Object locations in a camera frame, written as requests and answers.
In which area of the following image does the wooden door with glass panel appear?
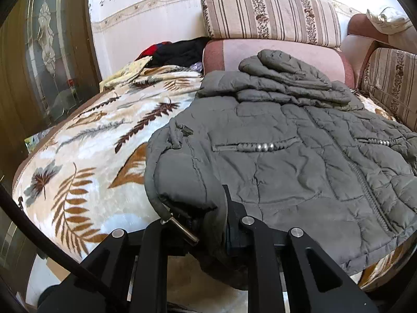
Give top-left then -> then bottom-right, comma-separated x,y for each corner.
0,0 -> 101,177

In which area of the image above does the black and red clothes pile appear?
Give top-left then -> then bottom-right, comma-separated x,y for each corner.
135,37 -> 211,70

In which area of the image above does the striped floral sofa back cushion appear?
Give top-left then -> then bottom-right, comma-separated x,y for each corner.
200,0 -> 342,49

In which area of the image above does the leaf print blanket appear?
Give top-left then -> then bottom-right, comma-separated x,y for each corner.
13,65 -> 417,292

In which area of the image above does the pale yellow cloth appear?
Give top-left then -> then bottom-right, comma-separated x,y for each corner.
99,57 -> 154,90

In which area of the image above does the pink sofa armrest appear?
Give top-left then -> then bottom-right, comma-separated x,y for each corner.
347,13 -> 417,54

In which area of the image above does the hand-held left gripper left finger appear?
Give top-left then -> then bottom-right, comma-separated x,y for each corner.
80,220 -> 199,313

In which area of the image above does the striped floral sofa side cushion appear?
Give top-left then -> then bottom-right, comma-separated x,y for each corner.
358,47 -> 417,128

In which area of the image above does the white crumpled cloth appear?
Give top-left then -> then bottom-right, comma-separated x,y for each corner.
365,6 -> 414,34

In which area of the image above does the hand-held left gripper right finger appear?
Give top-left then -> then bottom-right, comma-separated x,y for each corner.
222,184 -> 370,313

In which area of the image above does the pink sofa cushion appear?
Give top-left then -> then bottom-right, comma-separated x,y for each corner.
202,38 -> 355,88

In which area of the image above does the grey hooded puffer jacket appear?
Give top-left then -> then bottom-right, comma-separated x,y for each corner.
145,49 -> 417,291

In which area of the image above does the black cable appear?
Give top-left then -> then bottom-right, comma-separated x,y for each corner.
0,183 -> 126,304

